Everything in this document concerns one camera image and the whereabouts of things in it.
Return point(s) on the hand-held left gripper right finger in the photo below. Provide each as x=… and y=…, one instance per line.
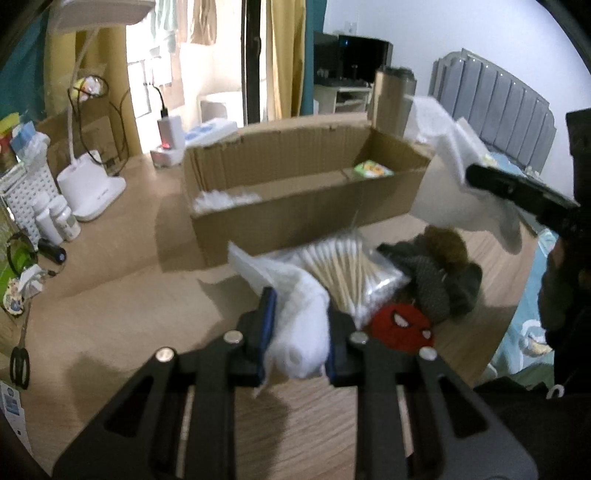
x=336, y=344

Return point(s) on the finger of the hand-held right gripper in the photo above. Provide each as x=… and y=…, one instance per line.
x=517, y=187

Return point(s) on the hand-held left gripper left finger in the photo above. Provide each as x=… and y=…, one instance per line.
x=268, y=323

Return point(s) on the white gauze roll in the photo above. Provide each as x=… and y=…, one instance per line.
x=300, y=318

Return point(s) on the white cloth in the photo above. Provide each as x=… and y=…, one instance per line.
x=455, y=152

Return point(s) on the cardboard box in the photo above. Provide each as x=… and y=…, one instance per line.
x=295, y=203
x=92, y=136

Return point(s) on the person's right forearm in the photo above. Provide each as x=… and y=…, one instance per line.
x=565, y=295

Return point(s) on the red spider mask plush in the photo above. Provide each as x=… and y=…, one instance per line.
x=400, y=325

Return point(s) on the bag of cotton swabs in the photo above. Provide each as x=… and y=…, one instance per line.
x=346, y=272

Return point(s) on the grey padded headboard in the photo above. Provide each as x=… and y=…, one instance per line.
x=498, y=101

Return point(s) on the brown pompom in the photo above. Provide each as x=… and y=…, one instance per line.
x=447, y=244

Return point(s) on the grey knitted hat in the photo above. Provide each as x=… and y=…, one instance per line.
x=431, y=286

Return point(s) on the white cotton wad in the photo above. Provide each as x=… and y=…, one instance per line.
x=226, y=201

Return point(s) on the colourful small packet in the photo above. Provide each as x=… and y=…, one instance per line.
x=373, y=169

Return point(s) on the blue printed bedsheet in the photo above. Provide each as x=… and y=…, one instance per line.
x=526, y=332

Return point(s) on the steel tumbler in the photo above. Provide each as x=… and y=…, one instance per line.
x=392, y=99

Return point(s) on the white side shelf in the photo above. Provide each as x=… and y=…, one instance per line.
x=344, y=99

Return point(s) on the white blue power strip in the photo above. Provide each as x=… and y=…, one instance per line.
x=210, y=131

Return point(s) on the white charger block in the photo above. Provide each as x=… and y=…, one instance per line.
x=168, y=138

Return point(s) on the white round stool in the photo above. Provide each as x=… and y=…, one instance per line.
x=221, y=107

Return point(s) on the white desk lamp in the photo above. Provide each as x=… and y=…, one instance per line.
x=90, y=189

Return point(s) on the person's dark clothing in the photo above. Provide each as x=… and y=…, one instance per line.
x=545, y=424

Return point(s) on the white pill bottle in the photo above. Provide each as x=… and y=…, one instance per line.
x=65, y=220
x=47, y=221

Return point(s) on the small black cylinder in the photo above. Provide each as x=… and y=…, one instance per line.
x=51, y=251

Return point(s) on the black scissors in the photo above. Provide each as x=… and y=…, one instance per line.
x=19, y=362

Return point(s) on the flat cardboard box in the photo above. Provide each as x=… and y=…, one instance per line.
x=92, y=136

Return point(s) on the yellow curtain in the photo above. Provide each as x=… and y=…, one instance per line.
x=284, y=60

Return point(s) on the white perforated basket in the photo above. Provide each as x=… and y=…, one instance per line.
x=23, y=194

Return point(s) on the small plush toy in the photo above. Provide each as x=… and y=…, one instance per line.
x=87, y=87

